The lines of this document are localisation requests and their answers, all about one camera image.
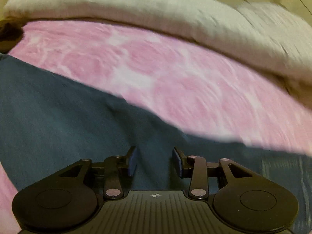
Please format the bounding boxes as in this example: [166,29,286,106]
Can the white duvet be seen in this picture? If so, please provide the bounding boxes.
[4,0,312,95]

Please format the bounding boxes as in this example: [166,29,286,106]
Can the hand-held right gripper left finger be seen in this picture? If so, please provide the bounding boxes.
[58,146,140,199]

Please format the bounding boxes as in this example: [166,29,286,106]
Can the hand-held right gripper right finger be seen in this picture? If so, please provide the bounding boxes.
[172,147,253,199]

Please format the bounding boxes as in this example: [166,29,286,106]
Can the pink floral blanket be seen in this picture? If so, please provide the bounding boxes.
[0,21,312,234]

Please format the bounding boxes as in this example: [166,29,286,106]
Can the brown garment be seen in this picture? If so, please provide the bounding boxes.
[0,22,25,54]

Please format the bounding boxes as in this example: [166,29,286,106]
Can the blue jeans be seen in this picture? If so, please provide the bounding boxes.
[0,53,312,227]

